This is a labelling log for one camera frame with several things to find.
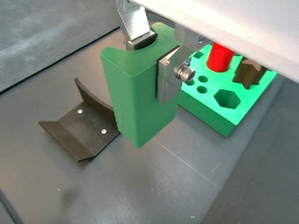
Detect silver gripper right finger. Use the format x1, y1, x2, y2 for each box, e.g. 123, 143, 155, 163
156, 24, 207, 103

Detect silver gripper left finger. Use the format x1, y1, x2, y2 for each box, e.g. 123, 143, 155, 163
116, 0, 158, 50

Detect green arch block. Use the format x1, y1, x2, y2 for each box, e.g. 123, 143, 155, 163
100, 23, 179, 148

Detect green shape sorter board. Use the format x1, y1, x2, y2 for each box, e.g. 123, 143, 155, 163
179, 45, 276, 137

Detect red cylinder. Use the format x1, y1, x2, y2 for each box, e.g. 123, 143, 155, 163
207, 42, 235, 73

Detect brown star block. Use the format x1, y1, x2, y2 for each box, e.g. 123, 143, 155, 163
232, 57, 267, 89

